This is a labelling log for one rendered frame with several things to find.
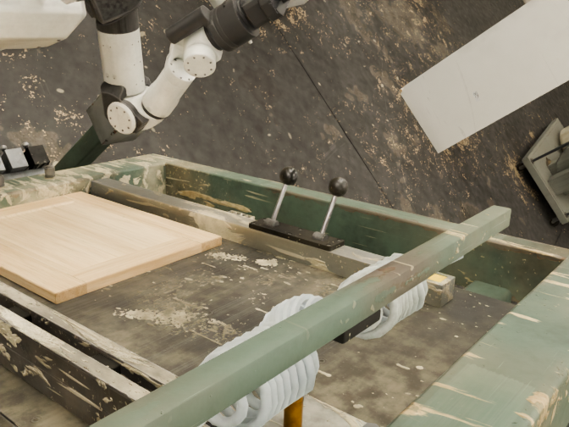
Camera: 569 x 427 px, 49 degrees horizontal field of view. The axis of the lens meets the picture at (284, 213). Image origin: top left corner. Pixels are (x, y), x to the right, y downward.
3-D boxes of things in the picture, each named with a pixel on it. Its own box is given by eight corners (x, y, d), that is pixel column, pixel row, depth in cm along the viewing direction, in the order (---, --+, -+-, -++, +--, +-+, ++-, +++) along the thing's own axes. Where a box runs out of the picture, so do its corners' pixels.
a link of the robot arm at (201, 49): (245, 60, 124) (201, 85, 129) (243, 24, 130) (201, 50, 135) (208, 24, 116) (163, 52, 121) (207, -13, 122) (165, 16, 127)
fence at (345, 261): (107, 192, 161) (107, 177, 160) (453, 298, 105) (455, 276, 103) (91, 196, 157) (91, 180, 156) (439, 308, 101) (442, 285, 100)
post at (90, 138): (21, 213, 238) (113, 117, 189) (27, 227, 237) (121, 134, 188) (6, 217, 233) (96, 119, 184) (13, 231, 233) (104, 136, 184)
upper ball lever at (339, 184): (315, 244, 119) (338, 179, 121) (331, 248, 117) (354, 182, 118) (305, 239, 116) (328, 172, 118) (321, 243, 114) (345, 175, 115)
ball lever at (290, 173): (267, 230, 126) (289, 169, 128) (281, 234, 124) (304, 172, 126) (256, 224, 123) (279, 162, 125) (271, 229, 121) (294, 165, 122)
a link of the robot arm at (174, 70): (221, 51, 126) (190, 92, 135) (220, 21, 130) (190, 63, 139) (192, 38, 122) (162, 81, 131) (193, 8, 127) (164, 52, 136)
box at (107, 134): (117, 108, 191) (146, 76, 179) (133, 141, 190) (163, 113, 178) (84, 111, 182) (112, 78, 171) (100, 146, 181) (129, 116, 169)
